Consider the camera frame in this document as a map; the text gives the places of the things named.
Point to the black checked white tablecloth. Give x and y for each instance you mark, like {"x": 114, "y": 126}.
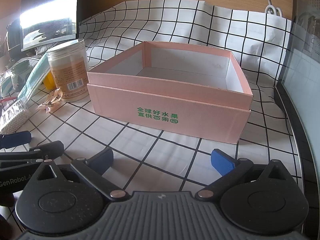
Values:
{"x": 175, "y": 22}

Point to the pink cardboard box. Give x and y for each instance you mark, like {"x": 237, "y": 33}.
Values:
{"x": 170, "y": 110}

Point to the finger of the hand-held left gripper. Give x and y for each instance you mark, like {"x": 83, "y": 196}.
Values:
{"x": 15, "y": 140}
{"x": 50, "y": 148}

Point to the yellow plastic object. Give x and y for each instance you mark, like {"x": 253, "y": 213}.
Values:
{"x": 48, "y": 81}

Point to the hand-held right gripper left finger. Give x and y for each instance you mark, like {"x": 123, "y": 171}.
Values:
{"x": 102, "y": 160}

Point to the clear plastic jar brown label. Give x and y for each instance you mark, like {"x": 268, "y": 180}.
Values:
{"x": 67, "y": 72}

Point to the cotton swab box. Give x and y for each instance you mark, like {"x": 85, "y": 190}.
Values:
{"x": 15, "y": 120}

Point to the black framed glass panel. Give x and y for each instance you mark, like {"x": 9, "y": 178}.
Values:
{"x": 305, "y": 92}

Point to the glass jar dark contents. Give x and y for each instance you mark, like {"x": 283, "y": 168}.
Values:
{"x": 18, "y": 73}

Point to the pink ribbon bow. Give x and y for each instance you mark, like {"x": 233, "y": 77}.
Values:
{"x": 50, "y": 103}

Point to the teal face mask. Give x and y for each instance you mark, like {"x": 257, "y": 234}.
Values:
{"x": 37, "y": 75}

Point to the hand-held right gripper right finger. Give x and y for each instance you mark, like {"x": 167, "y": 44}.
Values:
{"x": 221, "y": 163}

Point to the black flat screen television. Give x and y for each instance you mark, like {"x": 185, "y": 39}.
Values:
{"x": 50, "y": 5}

